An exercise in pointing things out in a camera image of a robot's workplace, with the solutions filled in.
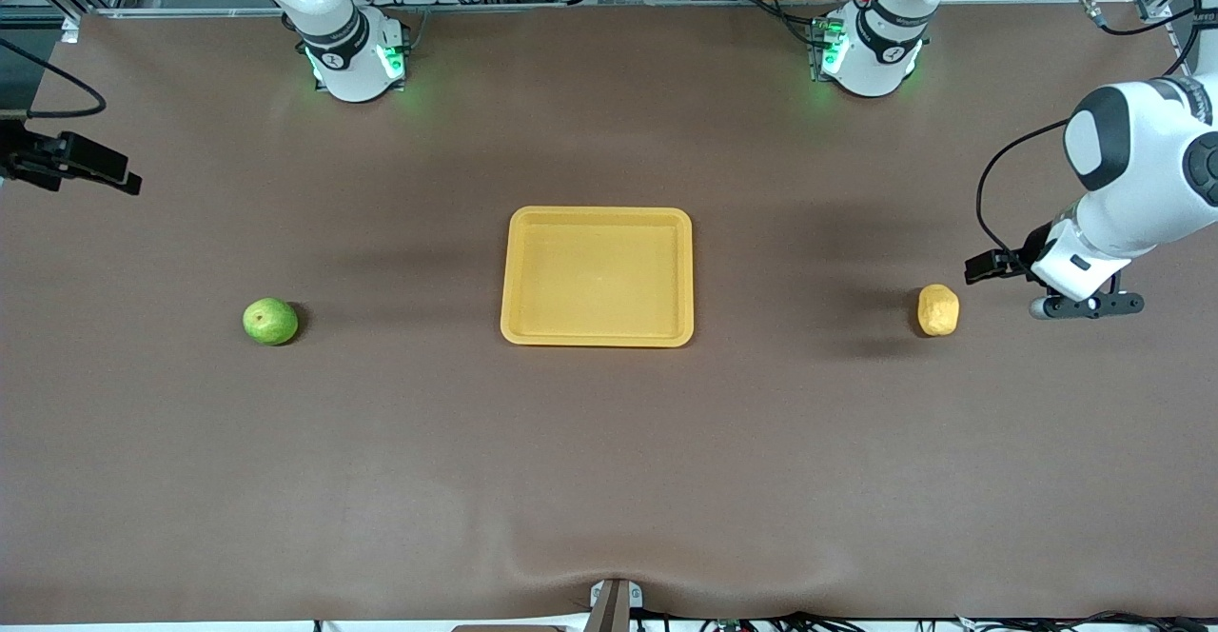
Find yellow potato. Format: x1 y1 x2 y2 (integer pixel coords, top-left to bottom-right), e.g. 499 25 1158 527
916 284 960 338

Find green apple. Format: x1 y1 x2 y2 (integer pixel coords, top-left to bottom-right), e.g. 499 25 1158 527
243 297 300 346

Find yellow plastic tray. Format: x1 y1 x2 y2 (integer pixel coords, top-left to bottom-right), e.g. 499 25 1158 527
501 206 695 348

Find brown table mat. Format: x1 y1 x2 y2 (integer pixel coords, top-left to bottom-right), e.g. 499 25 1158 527
0 0 1218 625

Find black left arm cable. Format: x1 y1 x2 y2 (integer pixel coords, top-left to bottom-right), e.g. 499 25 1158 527
975 0 1218 262

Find aluminium table edge rail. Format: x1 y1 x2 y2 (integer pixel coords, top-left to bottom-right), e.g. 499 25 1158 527
95 0 1143 18

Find grey metal camera bracket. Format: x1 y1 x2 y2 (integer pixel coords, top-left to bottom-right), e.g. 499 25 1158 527
588 578 644 632

